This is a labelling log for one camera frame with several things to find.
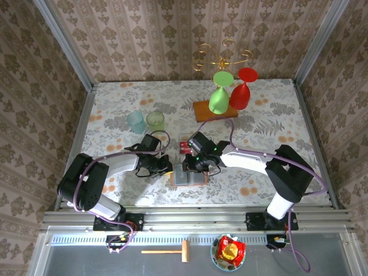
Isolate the green plastic wine glass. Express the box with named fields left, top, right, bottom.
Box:
left=208, top=71, right=234, bottom=114

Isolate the gold wire glass rack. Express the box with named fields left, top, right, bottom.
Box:
left=193, top=39, right=254, bottom=73

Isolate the perforated metal cable tray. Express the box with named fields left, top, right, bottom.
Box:
left=50, top=234, right=288, bottom=247

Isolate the blue translucent cup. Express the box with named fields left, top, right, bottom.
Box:
left=126, top=111, right=146, bottom=135

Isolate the red yellow snack bag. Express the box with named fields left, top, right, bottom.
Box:
left=216, top=235, right=247, bottom=267

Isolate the aluminium frame post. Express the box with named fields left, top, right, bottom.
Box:
left=293, top=0, right=350, bottom=84
left=33, top=0, right=95, bottom=91

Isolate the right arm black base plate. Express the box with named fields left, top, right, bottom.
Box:
left=246, top=212, right=299, bottom=231

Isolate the brown leather card holder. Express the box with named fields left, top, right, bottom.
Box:
left=169, top=163, right=209, bottom=188

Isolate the aluminium frame rail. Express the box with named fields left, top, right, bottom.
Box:
left=40, top=205, right=356, bottom=233

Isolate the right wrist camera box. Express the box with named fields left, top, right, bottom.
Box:
left=187, top=131, right=216, bottom=154

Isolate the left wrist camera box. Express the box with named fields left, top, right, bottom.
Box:
left=124, top=134, right=162, bottom=154

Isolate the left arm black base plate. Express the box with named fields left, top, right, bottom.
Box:
left=93, top=213, right=144, bottom=232

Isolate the red plastic wine glass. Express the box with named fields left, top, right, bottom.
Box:
left=229, top=67, right=259, bottom=110

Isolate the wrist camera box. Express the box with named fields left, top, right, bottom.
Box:
left=124, top=134, right=162, bottom=154
left=187, top=131, right=216, bottom=154

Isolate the black power connector block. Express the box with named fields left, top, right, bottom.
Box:
left=106, top=234, right=133, bottom=250
left=266, top=234, right=289, bottom=250

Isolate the patterned ceramic bowl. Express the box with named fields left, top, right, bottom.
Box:
left=210, top=233, right=247, bottom=271

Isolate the green translucent cup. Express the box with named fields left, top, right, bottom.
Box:
left=145, top=110, right=166, bottom=135

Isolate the grey metal shelf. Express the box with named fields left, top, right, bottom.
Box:
left=37, top=232, right=357, bottom=276

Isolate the wooden T-shaped mallet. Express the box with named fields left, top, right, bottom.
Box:
left=140, top=240, right=191, bottom=263

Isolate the wooden rack base board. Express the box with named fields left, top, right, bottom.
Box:
left=192, top=99, right=239, bottom=124

